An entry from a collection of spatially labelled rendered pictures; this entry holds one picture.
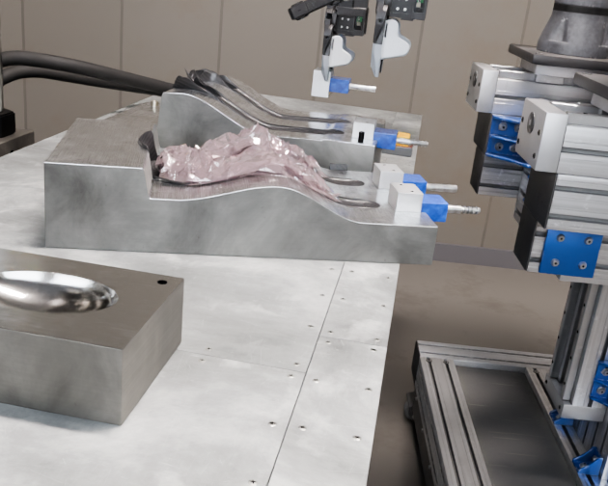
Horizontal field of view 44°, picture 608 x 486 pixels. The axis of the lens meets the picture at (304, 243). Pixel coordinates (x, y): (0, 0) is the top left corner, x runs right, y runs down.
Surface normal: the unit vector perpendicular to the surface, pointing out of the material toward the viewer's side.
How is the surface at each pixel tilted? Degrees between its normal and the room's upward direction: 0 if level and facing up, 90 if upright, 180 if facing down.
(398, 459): 0
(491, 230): 90
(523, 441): 0
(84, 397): 90
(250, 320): 0
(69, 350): 90
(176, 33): 90
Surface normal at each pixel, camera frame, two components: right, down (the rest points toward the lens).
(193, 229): 0.13, 0.36
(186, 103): -0.17, 0.33
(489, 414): 0.10, -0.93
